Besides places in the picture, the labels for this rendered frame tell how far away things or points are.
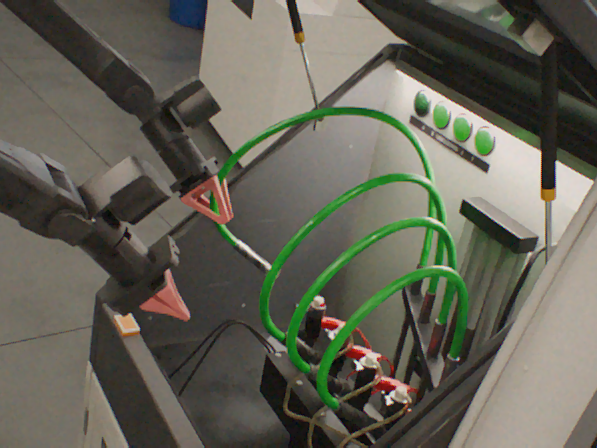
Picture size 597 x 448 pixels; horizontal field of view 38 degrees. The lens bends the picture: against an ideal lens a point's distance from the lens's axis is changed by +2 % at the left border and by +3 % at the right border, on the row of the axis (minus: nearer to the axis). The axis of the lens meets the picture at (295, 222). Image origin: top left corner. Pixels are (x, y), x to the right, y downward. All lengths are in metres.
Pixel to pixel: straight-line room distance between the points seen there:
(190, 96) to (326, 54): 2.84
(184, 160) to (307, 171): 0.37
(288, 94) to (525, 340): 3.19
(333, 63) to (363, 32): 0.20
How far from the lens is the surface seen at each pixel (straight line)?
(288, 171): 1.63
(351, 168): 1.70
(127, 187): 0.99
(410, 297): 1.49
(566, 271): 1.06
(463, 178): 1.51
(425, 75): 1.54
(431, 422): 1.13
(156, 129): 1.36
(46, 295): 3.39
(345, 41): 4.20
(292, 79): 4.15
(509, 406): 1.10
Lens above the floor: 1.82
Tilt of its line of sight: 26 degrees down
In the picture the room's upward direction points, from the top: 11 degrees clockwise
